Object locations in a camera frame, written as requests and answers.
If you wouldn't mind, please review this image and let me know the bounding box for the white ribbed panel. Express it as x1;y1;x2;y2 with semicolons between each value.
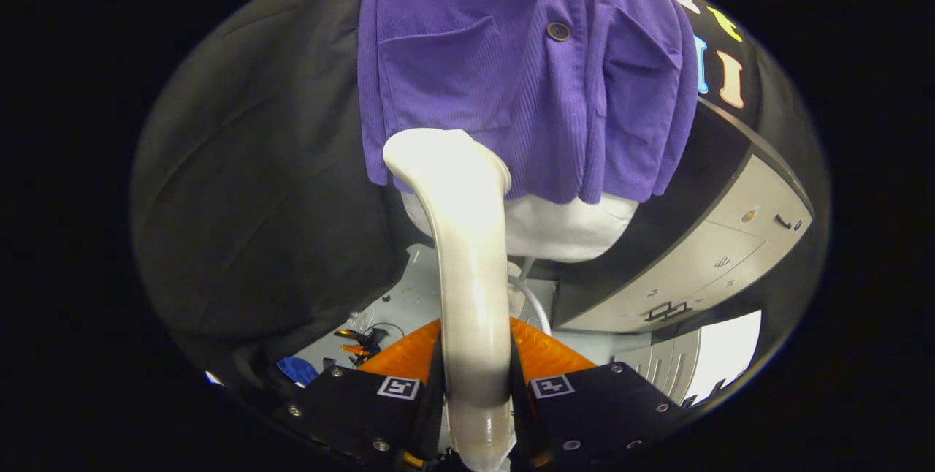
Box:
627;309;763;408

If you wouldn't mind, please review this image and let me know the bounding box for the grey drawer cabinet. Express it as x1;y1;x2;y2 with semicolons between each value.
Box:
552;98;815;334

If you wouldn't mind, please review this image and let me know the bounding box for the orange and black tool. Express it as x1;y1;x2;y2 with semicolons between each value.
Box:
335;324;389;366

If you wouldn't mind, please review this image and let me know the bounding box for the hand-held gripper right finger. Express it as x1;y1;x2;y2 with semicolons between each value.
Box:
508;316;689;470

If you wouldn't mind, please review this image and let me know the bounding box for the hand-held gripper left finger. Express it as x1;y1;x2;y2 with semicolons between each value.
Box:
281;319;445;471

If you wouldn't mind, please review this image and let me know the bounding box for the white steamer hose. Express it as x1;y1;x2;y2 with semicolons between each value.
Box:
510;276;553;338

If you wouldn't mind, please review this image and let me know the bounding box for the purple corduroy jacket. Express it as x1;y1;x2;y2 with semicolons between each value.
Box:
357;0;699;205

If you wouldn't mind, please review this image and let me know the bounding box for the white garment steamer head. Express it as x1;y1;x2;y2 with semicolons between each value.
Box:
383;129;513;471

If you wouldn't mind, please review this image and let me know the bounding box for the blue cloth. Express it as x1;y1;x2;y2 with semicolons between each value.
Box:
276;357;320;388

